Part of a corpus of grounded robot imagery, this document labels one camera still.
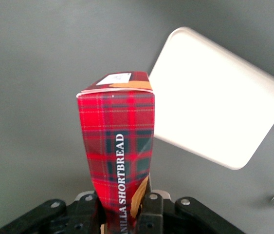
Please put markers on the cream rectangular tray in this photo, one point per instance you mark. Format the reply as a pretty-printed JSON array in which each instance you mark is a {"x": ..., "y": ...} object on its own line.
[{"x": 214, "y": 97}]

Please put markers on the red tartan shortbread cookie box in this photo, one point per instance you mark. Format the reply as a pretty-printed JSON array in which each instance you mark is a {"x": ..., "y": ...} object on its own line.
[{"x": 119, "y": 136}]

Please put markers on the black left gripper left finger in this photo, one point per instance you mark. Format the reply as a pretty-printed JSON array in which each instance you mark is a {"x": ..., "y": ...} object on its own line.
[{"x": 85, "y": 214}]

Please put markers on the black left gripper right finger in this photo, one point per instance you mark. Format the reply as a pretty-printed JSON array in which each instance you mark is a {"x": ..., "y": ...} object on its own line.
[{"x": 151, "y": 214}]

